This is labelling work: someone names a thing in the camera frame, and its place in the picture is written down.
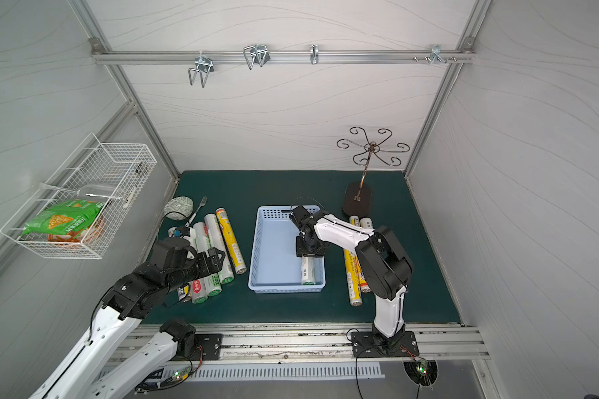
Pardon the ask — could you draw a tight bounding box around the double metal hook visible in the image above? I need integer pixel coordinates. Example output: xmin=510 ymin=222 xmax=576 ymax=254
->
xmin=188 ymin=53 xmax=214 ymax=88
xmin=243 ymin=44 xmax=271 ymax=70

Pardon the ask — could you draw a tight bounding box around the long yellow plastic wrap roll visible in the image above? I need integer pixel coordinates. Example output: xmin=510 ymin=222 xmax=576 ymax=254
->
xmin=216 ymin=208 xmax=247 ymax=275

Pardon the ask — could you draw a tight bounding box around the white wire wall basket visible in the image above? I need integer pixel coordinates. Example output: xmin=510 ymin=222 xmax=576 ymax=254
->
xmin=0 ymin=134 xmax=157 ymax=259

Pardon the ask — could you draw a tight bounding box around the green snack bag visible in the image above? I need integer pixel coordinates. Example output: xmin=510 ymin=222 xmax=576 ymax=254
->
xmin=22 ymin=199 xmax=105 ymax=235

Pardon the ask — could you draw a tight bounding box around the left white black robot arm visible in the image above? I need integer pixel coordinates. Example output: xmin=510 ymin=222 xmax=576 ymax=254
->
xmin=33 ymin=238 xmax=226 ymax=398

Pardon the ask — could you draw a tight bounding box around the light blue perforated plastic basket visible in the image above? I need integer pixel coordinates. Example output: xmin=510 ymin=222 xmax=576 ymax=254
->
xmin=248 ymin=205 xmax=326 ymax=294

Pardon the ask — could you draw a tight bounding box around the white green long wrap roll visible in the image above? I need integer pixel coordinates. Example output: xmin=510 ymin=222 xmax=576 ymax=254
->
xmin=301 ymin=256 xmax=316 ymax=285

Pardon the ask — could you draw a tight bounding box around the small metal hook bracket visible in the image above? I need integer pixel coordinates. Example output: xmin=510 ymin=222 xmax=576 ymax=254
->
xmin=413 ymin=45 xmax=457 ymax=65

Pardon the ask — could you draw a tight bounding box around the aluminium top rail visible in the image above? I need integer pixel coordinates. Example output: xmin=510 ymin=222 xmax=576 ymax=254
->
xmin=92 ymin=48 xmax=477 ymax=66

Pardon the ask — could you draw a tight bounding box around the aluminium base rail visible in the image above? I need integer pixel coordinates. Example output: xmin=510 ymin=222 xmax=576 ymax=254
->
xmin=104 ymin=321 xmax=491 ymax=365

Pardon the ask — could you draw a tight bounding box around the short yellow orange wrap roll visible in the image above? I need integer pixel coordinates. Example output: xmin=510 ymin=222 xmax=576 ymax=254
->
xmin=349 ymin=215 xmax=371 ymax=294

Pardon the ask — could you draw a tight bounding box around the single metal hook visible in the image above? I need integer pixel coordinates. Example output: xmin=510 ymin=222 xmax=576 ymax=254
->
xmin=309 ymin=44 xmax=319 ymax=65

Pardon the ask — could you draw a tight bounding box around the bronze jewelry stand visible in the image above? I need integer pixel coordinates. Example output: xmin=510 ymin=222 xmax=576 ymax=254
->
xmin=336 ymin=126 xmax=411 ymax=218

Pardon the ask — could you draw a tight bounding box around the clear plastic item in basket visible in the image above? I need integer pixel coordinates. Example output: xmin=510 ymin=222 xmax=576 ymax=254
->
xmin=42 ymin=181 xmax=133 ymax=205

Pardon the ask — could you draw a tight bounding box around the grey patterned round bowl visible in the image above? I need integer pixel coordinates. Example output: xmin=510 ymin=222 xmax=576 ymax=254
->
xmin=163 ymin=196 xmax=194 ymax=221

